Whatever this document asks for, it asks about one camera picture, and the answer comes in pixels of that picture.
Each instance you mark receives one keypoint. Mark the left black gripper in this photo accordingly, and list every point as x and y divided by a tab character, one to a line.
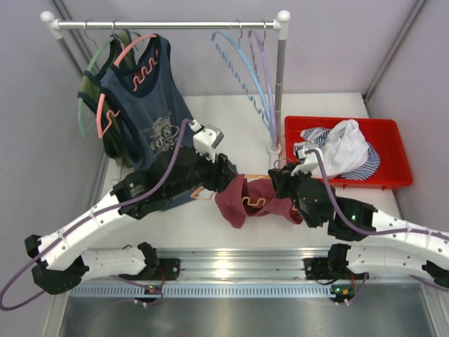
222	170

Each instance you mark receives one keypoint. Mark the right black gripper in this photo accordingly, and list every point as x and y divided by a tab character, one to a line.
281	178

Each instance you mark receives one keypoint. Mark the maroon red tank top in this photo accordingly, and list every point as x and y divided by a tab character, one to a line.
245	198

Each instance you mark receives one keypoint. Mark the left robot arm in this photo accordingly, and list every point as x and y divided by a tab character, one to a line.
66	258

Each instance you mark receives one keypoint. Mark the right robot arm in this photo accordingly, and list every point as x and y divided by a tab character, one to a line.
370	240

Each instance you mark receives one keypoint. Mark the blue tank top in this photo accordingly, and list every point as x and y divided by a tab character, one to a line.
149	106

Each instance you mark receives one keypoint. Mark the olive green tank top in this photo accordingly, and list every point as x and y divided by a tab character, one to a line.
90	93

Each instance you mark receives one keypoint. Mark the lilac hanger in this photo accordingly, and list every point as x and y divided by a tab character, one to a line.
267	77

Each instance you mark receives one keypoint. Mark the green hanger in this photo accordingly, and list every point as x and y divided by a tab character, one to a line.
84	77

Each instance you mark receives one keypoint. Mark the blue striped garment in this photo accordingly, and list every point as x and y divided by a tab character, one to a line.
366	171

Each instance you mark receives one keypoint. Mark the white cloth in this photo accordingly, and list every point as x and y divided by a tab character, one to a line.
344	147

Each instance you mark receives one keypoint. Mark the red plastic bin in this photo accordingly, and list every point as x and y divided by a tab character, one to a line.
388	155

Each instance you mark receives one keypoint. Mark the white clothes rack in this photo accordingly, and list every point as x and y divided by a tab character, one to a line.
279	24

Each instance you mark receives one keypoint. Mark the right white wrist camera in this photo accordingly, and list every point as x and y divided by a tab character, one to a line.
308	155

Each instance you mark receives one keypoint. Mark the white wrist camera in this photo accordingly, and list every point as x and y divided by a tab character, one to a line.
308	155
206	139

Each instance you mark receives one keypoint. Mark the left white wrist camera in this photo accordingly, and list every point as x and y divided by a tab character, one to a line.
206	139

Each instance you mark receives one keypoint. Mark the aluminium rail base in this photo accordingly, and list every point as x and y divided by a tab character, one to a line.
272	274

